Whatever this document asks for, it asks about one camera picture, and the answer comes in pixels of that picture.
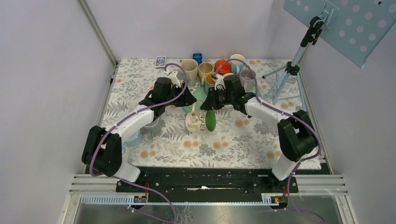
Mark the cream yellow mug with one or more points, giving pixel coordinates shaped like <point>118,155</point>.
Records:
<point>228,74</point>

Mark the light blue tripod stand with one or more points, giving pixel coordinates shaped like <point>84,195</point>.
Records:
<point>291,68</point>

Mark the blue butterfly mug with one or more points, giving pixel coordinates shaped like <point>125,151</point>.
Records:
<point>209,82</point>

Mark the grey mug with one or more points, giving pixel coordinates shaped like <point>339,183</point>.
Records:
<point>153,129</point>

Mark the floral tablecloth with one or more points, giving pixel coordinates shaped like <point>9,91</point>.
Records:
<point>236,142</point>

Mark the playing card box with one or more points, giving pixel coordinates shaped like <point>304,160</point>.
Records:
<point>160,62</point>

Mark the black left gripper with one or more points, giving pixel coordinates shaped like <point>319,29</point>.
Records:
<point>187,99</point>

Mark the beige seahorse print mug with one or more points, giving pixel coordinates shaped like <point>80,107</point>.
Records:
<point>191,68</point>

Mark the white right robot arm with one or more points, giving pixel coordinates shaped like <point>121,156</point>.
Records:
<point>297,137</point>

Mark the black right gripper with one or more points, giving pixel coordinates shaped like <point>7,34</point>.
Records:
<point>212,104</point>

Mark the blue dotted panel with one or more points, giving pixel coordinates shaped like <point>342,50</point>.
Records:
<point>353,27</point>

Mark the white slotted cable duct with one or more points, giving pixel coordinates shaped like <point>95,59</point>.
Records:
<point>222,199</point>

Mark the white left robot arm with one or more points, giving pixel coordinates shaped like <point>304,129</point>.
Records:
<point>103,147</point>

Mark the blue toy car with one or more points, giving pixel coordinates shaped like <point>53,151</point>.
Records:
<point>197,57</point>

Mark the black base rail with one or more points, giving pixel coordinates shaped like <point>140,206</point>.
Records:
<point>213,181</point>

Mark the beige cartoon print mug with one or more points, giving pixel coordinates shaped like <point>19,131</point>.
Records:
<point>200,121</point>

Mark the light blue faceted mug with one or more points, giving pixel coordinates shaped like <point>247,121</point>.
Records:
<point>236,66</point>

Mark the round beige glazed mug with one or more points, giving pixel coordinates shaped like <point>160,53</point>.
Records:
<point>204,69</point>

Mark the green floral bird tray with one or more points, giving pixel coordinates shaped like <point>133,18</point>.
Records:
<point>198,92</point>

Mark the orange mug with black handle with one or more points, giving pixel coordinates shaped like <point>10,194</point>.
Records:
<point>222,66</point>

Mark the lilac mug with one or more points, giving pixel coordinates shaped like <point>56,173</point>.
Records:
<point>247,79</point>

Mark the pale blue ribbed mug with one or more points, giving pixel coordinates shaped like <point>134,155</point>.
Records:
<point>133,139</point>

